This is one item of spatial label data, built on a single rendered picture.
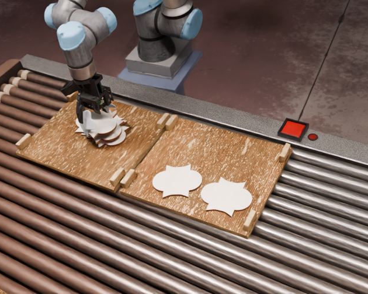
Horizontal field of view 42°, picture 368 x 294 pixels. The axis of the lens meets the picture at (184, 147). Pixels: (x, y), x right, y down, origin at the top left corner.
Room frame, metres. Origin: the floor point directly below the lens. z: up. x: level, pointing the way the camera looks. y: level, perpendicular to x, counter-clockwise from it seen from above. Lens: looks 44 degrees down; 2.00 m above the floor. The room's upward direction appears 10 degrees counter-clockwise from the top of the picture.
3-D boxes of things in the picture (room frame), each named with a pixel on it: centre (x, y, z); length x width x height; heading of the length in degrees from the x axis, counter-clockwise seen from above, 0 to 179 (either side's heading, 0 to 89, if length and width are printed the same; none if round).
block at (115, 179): (1.00, 0.21, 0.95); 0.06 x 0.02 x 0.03; 143
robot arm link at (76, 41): (1.19, 0.25, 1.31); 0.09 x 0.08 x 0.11; 141
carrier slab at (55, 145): (1.22, 0.29, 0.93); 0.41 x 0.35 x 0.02; 53
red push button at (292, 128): (1.09, -0.35, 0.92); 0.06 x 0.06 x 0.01; 53
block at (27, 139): (1.23, 0.52, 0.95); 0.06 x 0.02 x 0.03; 143
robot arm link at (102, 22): (1.27, 0.20, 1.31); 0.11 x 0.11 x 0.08; 51
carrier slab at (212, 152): (0.98, -0.06, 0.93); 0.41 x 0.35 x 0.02; 55
